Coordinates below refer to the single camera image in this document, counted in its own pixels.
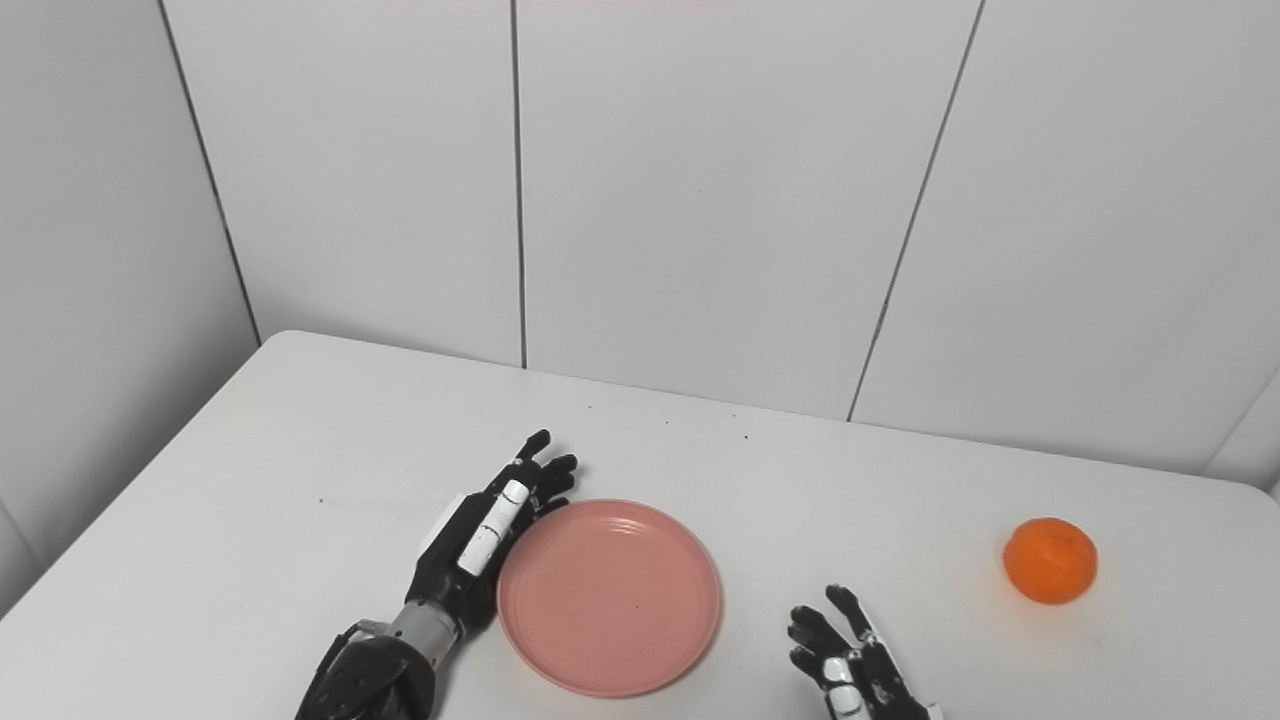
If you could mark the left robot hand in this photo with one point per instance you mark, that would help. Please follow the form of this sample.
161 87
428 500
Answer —
480 540

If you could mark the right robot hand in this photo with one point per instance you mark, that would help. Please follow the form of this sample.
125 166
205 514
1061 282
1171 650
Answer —
850 660

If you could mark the pink plate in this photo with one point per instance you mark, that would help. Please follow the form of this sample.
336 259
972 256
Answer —
609 597

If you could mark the orange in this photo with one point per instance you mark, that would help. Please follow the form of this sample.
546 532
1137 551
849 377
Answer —
1050 560

